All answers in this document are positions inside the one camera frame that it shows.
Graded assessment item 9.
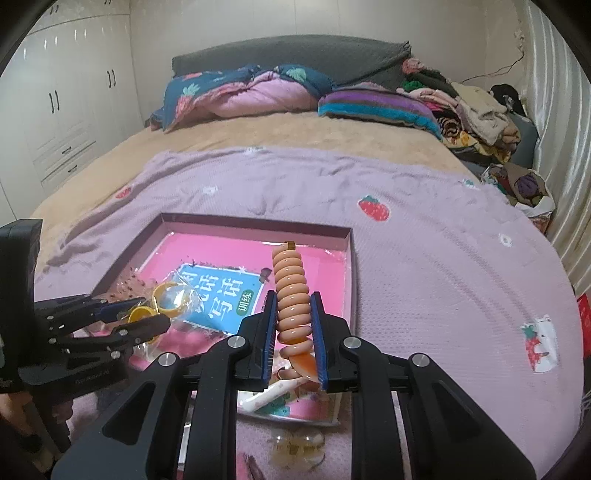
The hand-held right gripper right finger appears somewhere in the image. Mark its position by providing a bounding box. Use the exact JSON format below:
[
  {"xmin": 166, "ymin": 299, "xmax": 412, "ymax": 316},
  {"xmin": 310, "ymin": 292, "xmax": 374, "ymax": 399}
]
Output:
[{"xmin": 310, "ymin": 291, "xmax": 539, "ymax": 480}]

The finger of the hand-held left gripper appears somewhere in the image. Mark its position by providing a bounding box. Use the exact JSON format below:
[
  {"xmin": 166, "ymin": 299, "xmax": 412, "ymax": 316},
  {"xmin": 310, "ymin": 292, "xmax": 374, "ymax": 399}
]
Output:
[
  {"xmin": 50, "ymin": 313, "xmax": 172, "ymax": 359},
  {"xmin": 34, "ymin": 294, "xmax": 145, "ymax": 334}
]

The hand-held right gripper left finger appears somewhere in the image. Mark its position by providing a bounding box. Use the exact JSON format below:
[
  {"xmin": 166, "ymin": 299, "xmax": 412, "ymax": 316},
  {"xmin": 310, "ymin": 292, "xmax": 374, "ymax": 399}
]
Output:
[{"xmin": 51, "ymin": 291, "xmax": 280, "ymax": 480}]

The orange spiral hair tie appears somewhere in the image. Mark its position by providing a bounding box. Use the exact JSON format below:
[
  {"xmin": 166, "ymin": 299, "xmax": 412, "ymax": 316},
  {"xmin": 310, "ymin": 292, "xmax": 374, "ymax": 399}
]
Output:
[{"xmin": 270, "ymin": 241, "xmax": 325, "ymax": 371}]

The clear butterfly claw clip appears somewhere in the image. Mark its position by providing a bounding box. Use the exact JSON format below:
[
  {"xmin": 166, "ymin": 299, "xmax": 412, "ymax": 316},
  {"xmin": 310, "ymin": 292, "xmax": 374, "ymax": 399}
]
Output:
[{"xmin": 268, "ymin": 427, "xmax": 327, "ymax": 470}]

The shallow purple cardboard box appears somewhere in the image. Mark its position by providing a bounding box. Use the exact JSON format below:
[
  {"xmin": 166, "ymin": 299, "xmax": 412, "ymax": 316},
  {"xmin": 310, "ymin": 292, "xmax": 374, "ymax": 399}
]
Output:
[{"xmin": 90, "ymin": 212, "xmax": 359, "ymax": 425}]

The person's left hand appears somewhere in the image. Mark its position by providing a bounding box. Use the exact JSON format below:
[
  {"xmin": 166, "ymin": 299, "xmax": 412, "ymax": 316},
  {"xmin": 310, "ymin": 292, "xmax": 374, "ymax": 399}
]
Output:
[{"xmin": 0, "ymin": 393, "xmax": 27, "ymax": 420}]

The pink book in plastic wrap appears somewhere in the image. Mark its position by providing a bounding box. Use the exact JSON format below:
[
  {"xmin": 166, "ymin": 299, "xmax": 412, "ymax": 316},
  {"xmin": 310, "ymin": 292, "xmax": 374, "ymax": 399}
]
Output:
[{"xmin": 139, "ymin": 233, "xmax": 350, "ymax": 425}]

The lilac strawberry print blanket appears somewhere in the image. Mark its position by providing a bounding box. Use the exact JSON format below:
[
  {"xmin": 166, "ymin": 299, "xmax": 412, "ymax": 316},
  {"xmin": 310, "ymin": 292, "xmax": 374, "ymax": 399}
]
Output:
[{"xmin": 34, "ymin": 147, "xmax": 585, "ymax": 480}]

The bed with beige sheet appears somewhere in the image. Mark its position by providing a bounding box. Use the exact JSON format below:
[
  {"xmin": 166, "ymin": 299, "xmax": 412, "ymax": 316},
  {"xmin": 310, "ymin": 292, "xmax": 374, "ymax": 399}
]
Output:
[{"xmin": 30, "ymin": 108, "xmax": 485, "ymax": 232}]

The white wardrobe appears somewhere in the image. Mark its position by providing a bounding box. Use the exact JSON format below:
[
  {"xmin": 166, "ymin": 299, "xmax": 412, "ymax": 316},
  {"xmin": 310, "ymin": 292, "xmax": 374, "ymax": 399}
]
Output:
[{"xmin": 0, "ymin": 0, "xmax": 147, "ymax": 222}]

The navy and pink quilt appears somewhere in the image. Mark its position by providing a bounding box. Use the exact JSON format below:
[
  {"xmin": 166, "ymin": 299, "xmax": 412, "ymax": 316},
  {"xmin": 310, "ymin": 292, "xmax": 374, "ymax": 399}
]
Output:
[{"xmin": 150, "ymin": 65, "xmax": 336, "ymax": 134}]

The striped fuzzy pillow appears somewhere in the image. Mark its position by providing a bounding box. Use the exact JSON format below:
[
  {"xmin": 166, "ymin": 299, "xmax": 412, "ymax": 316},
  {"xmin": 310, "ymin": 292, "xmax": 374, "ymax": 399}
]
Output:
[{"xmin": 318, "ymin": 88, "xmax": 444, "ymax": 140}]

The bag of clothes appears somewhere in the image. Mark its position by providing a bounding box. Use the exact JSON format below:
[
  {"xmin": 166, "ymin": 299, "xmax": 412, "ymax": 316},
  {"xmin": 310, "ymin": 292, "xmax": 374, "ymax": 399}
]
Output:
[{"xmin": 480, "ymin": 161, "xmax": 556, "ymax": 219}]

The red item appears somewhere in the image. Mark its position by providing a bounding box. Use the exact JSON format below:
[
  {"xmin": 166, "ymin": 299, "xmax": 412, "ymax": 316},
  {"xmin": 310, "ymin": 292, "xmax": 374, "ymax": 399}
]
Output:
[{"xmin": 576, "ymin": 293, "xmax": 591, "ymax": 343}]

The grey padded headboard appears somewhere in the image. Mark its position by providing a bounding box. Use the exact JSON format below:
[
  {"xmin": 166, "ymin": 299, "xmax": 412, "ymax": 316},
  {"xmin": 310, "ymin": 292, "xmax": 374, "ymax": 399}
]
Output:
[{"xmin": 171, "ymin": 34, "xmax": 411, "ymax": 89}]

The pile of folded clothes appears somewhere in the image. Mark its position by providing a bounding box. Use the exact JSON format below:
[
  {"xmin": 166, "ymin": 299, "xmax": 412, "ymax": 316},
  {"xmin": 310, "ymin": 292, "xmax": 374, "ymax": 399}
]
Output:
[{"xmin": 397, "ymin": 58, "xmax": 539, "ymax": 165}]

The grey cushion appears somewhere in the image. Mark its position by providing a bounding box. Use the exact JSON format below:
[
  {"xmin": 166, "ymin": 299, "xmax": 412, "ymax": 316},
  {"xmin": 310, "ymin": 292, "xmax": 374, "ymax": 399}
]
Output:
[{"xmin": 507, "ymin": 115, "xmax": 539, "ymax": 168}]

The shiny cream curtain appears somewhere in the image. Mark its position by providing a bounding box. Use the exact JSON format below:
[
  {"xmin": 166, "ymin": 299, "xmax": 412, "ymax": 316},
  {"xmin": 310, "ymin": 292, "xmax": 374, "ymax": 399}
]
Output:
[{"xmin": 522, "ymin": 0, "xmax": 591, "ymax": 296}]

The brown bead string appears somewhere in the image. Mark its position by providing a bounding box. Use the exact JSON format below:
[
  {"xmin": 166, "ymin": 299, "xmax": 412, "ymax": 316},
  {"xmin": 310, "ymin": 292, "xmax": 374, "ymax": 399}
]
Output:
[{"xmin": 108, "ymin": 265, "xmax": 158, "ymax": 301}]

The black wall cable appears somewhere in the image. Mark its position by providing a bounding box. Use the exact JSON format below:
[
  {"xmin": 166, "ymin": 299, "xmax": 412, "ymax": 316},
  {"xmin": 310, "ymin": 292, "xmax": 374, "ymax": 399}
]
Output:
[{"xmin": 466, "ymin": 46, "xmax": 527, "ymax": 82}]

